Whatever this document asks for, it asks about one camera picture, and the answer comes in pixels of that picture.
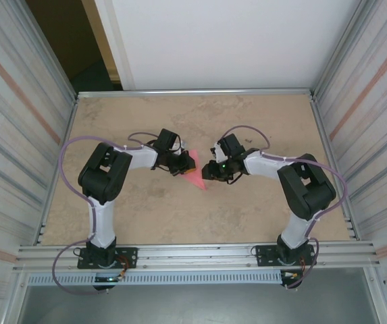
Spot pink paper sheet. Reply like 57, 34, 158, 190
181, 150, 209, 192

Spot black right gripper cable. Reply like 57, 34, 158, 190
226, 171, 244, 185

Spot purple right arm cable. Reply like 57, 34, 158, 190
218, 125, 350, 290

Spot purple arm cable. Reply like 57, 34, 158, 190
51, 132, 155, 296
218, 125, 350, 290

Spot long aluminium table edge rail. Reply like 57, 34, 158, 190
76, 88, 317, 99

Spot wide aluminium base rail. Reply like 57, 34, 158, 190
12, 240, 382, 275

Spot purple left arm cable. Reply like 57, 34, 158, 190
51, 132, 155, 296

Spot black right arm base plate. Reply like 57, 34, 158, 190
255, 243, 317, 268

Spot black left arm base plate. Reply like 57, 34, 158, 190
77, 246, 138, 270

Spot white slotted cable duct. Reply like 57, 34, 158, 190
26, 271, 284, 287

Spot white door frame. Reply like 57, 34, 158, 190
93, 0, 136, 91

